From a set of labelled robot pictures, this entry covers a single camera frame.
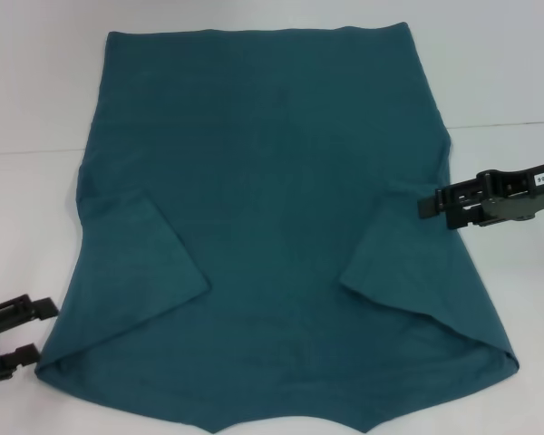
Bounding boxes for teal t-shirt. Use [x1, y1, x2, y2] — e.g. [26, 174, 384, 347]
[34, 22, 522, 419]

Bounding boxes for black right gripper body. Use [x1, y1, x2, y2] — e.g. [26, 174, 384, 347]
[478, 163, 544, 227]

